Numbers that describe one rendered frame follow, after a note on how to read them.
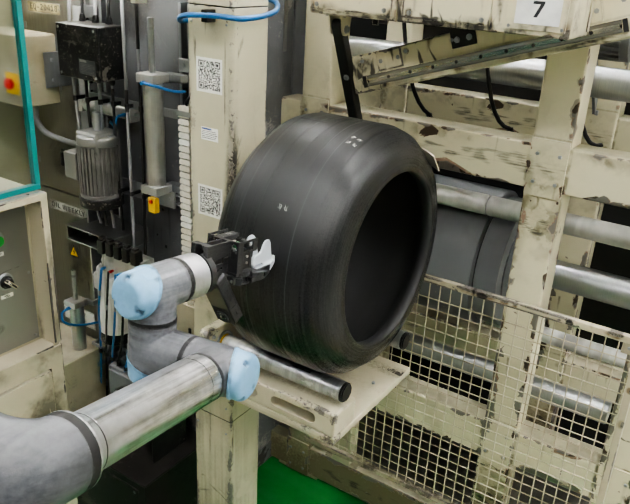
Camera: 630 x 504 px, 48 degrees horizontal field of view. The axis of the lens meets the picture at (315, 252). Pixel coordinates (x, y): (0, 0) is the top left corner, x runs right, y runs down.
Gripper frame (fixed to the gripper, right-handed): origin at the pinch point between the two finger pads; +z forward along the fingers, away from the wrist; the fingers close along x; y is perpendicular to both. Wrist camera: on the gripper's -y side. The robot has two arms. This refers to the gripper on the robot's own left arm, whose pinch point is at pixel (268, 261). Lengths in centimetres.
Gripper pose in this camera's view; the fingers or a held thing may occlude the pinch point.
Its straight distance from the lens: 134.9
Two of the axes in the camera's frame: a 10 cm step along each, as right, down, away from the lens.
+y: 1.1, -9.5, -3.0
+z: 5.5, -2.0, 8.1
